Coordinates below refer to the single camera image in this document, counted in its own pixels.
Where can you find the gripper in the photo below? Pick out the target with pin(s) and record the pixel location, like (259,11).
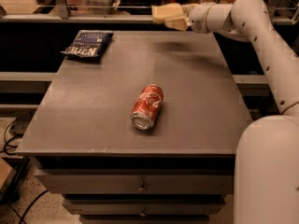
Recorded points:
(198,18)

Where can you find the yellow sponge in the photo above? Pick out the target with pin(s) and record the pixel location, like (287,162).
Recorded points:
(160,13)

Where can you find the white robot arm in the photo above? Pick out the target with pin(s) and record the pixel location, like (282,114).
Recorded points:
(266,188)

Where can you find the black bag behind railing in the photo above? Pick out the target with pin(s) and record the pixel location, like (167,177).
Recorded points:
(138,7)

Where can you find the blue Kettle chip bag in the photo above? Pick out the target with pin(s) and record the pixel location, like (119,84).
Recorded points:
(89,45)

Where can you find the red Coca-Cola can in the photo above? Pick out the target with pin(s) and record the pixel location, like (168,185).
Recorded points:
(147,107)

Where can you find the grey drawer cabinet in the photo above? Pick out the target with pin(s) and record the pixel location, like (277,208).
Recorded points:
(83,122)

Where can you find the metal railing shelf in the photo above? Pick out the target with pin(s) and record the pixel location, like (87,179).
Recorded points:
(48,11)

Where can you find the top drawer with knob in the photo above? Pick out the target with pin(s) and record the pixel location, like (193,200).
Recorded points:
(76,182)

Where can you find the drawer with knob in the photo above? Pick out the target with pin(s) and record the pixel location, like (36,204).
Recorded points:
(76,182)
(144,207)

